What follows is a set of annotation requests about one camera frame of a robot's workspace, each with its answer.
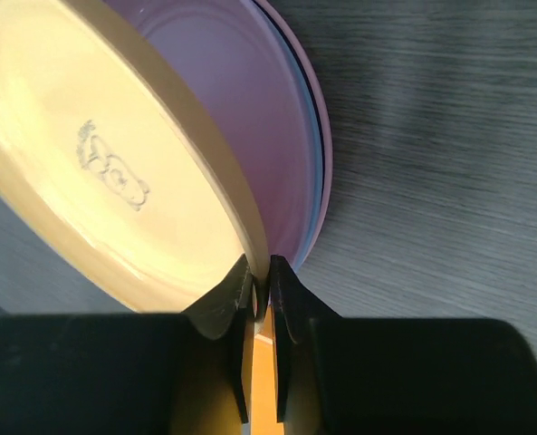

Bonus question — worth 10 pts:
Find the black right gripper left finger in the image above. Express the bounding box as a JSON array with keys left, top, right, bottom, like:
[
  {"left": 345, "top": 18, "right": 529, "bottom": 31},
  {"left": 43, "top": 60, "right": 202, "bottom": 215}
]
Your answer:
[{"left": 0, "top": 258, "right": 253, "bottom": 434}]

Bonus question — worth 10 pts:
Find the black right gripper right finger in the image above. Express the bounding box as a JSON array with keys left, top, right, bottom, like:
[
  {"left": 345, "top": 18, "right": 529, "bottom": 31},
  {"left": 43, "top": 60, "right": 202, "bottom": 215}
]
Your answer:
[{"left": 270, "top": 256, "right": 537, "bottom": 434}]

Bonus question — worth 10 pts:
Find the pink plate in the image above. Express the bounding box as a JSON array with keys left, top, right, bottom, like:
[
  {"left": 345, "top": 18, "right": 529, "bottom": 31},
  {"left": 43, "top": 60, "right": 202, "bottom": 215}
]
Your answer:
[{"left": 256, "top": 1, "right": 333, "bottom": 266}]

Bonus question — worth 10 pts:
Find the yellow wooden-look plate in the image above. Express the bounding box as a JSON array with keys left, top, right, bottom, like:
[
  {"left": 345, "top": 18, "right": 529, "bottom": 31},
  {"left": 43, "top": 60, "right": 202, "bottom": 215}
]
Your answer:
[{"left": 0, "top": 1, "right": 270, "bottom": 320}]

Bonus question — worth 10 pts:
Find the blue plate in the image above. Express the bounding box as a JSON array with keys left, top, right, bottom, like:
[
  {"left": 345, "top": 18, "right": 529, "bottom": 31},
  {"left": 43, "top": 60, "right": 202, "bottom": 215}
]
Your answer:
[{"left": 255, "top": 1, "right": 322, "bottom": 271}]

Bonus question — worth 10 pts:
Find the lilac plate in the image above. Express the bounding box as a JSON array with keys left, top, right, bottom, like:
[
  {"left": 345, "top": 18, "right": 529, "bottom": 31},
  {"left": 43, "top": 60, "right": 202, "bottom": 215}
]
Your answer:
[{"left": 102, "top": 0, "right": 319, "bottom": 268}]

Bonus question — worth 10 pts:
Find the orange clip file folder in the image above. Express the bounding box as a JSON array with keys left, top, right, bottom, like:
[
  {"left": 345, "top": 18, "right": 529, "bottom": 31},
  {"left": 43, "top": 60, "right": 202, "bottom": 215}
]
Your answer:
[{"left": 165, "top": 308, "right": 284, "bottom": 434}]

